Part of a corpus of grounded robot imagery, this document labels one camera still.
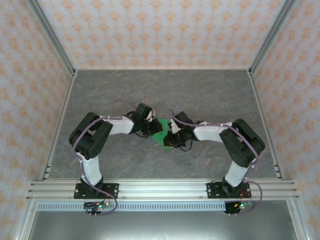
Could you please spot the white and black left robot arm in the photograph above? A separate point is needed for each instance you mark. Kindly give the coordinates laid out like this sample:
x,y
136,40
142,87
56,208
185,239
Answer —
x,y
90,140

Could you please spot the aluminium mounting rail beam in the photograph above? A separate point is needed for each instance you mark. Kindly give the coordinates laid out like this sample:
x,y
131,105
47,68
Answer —
x,y
162,190

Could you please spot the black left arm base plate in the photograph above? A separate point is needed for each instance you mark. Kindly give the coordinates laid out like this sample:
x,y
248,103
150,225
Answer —
x,y
112,191

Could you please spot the grey metal shelf sheet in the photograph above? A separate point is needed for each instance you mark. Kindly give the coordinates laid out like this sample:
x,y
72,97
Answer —
x,y
162,226

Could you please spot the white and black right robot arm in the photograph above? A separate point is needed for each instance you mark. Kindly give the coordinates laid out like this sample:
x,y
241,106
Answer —
x,y
242,147

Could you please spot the aluminium frame post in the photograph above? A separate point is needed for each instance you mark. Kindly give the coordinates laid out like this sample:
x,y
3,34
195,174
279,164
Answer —
x,y
272,37
50,37

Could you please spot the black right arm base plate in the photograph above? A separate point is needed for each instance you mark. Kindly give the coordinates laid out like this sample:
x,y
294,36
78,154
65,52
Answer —
x,y
213,191

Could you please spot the aluminium table side rail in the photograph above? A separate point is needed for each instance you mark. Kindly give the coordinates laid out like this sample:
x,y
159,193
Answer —
x,y
58,125
266,125

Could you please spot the green paper sheet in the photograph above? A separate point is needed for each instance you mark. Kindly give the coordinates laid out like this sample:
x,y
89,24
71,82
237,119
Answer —
x,y
160,138

